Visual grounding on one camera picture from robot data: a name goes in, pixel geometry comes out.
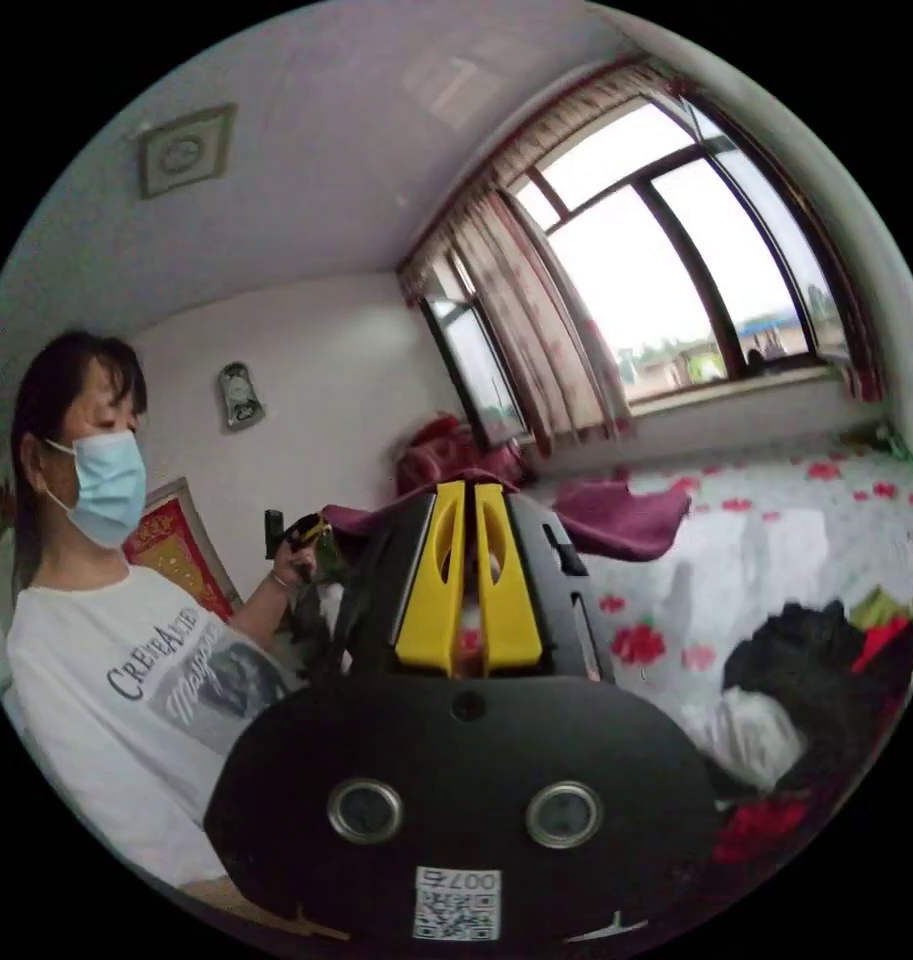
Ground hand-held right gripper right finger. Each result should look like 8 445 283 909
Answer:
473 483 544 678

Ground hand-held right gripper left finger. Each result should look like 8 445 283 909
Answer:
394 481 467 678

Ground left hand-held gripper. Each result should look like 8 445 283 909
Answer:
286 512 335 580

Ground burgundy long sleeve vest top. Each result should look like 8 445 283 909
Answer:
289 414 692 676

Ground person's left forearm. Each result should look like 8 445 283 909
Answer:
230 575 300 640

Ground person's left hand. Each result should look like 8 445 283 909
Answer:
271 548 316 595

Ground person's body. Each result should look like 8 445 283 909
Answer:
5 329 311 890

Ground bed with red flower sheet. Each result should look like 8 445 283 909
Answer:
455 442 913 826

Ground pile of clothes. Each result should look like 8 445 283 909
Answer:
680 577 913 871

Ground square ceiling lamp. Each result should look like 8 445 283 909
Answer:
136 103 238 201

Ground red framed wall picture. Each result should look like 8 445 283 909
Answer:
121 478 244 625

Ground silver wall clock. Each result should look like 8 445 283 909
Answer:
216 361 268 433

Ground window with dark frame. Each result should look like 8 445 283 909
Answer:
418 95 859 451

